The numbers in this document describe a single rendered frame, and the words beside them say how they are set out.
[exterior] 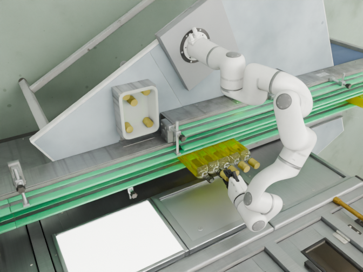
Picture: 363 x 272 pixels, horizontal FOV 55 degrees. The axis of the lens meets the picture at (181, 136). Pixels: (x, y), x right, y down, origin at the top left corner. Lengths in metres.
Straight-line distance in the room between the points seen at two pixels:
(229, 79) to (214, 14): 0.36
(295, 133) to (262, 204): 0.27
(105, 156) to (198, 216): 0.48
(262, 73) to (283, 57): 0.78
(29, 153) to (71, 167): 0.59
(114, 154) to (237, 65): 0.65
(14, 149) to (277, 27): 1.56
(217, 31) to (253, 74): 0.41
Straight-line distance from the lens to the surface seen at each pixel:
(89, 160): 1.53
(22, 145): 2.16
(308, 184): 1.80
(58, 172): 1.50
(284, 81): 1.23
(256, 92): 1.29
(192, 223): 1.46
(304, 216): 1.60
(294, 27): 2.02
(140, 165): 1.49
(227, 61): 1.32
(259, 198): 1.19
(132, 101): 1.49
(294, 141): 1.12
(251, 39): 1.83
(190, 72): 1.61
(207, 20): 1.57
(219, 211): 1.52
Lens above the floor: 2.06
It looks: 47 degrees down
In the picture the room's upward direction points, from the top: 132 degrees clockwise
